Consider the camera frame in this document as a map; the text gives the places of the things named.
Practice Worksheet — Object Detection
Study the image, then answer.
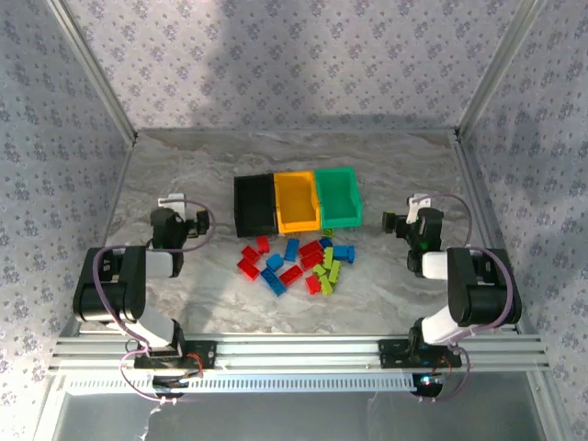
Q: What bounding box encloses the aluminium table edge rail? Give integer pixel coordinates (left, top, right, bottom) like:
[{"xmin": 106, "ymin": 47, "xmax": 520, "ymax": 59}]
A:
[
  {"xmin": 452, "ymin": 130, "xmax": 541, "ymax": 339},
  {"xmin": 59, "ymin": 136, "xmax": 139, "ymax": 337}
]

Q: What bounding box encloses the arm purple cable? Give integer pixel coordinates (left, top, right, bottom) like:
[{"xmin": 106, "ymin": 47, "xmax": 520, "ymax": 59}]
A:
[
  {"xmin": 91, "ymin": 199, "xmax": 217, "ymax": 408},
  {"xmin": 420, "ymin": 192, "xmax": 514, "ymax": 405}
]

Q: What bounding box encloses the aluminium mounting rail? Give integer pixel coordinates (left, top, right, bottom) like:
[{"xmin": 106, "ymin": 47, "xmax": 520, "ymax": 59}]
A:
[{"xmin": 49, "ymin": 334, "xmax": 552, "ymax": 374}]

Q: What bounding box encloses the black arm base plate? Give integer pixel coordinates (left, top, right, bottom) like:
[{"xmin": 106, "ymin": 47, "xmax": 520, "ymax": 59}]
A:
[
  {"xmin": 132, "ymin": 340, "xmax": 218, "ymax": 371},
  {"xmin": 378, "ymin": 338, "xmax": 463, "ymax": 369}
]

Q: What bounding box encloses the white slotted cable duct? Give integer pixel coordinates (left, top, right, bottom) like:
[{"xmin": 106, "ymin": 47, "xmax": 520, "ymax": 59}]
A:
[{"xmin": 62, "ymin": 370, "xmax": 419, "ymax": 395}]

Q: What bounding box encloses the aluminium frame post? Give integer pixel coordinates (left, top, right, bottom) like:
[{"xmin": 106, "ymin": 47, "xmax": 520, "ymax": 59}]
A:
[
  {"xmin": 453, "ymin": 0, "xmax": 548, "ymax": 139},
  {"xmin": 45, "ymin": 0, "xmax": 139, "ymax": 143}
]

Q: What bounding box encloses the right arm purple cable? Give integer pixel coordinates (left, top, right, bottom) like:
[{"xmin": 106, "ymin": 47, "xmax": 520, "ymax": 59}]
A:
[{"xmin": 420, "ymin": 192, "xmax": 514, "ymax": 405}]

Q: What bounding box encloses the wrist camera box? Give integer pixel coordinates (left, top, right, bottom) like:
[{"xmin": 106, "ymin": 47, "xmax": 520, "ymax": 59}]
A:
[
  {"xmin": 157, "ymin": 194, "xmax": 188, "ymax": 217},
  {"xmin": 407, "ymin": 193, "xmax": 434, "ymax": 221}
]

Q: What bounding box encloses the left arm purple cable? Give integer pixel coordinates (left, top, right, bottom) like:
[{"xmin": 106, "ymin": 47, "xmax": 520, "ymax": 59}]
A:
[{"xmin": 91, "ymin": 199, "xmax": 217, "ymax": 408}]

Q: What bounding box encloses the grey metal base panel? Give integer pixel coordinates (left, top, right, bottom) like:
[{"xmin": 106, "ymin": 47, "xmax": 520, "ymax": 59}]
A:
[{"xmin": 45, "ymin": 392, "xmax": 552, "ymax": 441}]

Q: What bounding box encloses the black controller board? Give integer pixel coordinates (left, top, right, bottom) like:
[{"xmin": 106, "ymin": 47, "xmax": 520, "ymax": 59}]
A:
[
  {"xmin": 151, "ymin": 374, "xmax": 189, "ymax": 399},
  {"xmin": 411, "ymin": 372, "xmax": 447, "ymax": 399}
]

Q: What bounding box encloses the green plastic bin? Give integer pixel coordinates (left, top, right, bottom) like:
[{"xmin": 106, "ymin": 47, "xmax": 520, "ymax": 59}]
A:
[{"xmin": 313, "ymin": 165, "xmax": 365, "ymax": 231}]

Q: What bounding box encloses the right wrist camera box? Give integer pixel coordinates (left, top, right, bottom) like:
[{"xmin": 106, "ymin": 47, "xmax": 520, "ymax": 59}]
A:
[{"xmin": 407, "ymin": 193, "xmax": 434, "ymax": 221}]

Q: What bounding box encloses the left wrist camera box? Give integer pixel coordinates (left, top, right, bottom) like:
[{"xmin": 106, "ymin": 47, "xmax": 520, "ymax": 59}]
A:
[{"xmin": 157, "ymin": 194, "xmax": 188, "ymax": 217}]

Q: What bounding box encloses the yellow plastic bin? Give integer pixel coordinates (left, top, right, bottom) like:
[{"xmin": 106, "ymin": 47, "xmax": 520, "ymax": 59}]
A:
[{"xmin": 273, "ymin": 169, "xmax": 322, "ymax": 235}]

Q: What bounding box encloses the black plastic bin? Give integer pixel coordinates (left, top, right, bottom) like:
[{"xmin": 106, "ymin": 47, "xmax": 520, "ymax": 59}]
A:
[{"xmin": 232, "ymin": 173, "xmax": 280, "ymax": 239}]

